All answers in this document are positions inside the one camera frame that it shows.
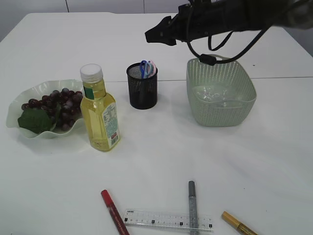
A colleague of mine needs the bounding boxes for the blue safety scissors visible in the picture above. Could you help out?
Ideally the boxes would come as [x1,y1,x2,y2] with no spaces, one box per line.
[139,60,151,79]

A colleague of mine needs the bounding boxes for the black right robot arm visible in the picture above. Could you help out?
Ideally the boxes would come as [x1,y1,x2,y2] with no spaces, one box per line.
[145,0,313,46]

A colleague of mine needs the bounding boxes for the clear plastic sheet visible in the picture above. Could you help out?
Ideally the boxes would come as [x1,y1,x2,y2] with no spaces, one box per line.
[192,84,242,108]

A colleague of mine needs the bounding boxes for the silver glitter marker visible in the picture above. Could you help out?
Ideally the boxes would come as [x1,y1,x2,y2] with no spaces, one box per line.
[188,181,199,235]

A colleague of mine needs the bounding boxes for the gold marker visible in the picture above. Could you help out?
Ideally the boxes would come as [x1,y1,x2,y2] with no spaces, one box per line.
[221,211,258,235]

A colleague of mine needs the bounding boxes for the black mesh pen cup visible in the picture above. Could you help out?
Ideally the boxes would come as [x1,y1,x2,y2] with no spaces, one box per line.
[126,63,158,110]

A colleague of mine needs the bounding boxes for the purple artificial grape bunch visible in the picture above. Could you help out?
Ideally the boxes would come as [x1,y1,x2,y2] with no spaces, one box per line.
[18,88,83,134]

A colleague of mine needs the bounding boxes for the pink safety scissors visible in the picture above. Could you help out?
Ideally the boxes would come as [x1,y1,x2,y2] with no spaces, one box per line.
[146,60,157,78]

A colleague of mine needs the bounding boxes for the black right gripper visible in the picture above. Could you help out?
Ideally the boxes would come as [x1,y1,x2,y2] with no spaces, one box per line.
[145,0,229,46]

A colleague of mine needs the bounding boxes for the yellow tea bottle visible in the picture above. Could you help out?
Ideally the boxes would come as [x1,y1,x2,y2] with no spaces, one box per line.
[80,64,120,151]

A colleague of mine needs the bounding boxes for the pale green wavy plate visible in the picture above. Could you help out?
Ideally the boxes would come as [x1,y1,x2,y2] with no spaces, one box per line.
[6,79,84,139]

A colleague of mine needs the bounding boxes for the clear plastic ruler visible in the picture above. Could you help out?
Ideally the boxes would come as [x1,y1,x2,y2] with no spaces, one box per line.
[123,209,215,233]

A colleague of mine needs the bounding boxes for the green woven plastic basket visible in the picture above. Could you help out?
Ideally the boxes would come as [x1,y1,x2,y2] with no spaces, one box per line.
[186,58,257,127]

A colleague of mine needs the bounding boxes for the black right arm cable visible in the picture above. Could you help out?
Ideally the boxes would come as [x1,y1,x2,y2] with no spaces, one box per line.
[185,17,269,66]

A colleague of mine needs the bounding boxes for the red marker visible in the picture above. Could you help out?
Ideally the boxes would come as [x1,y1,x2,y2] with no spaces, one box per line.
[101,189,129,235]

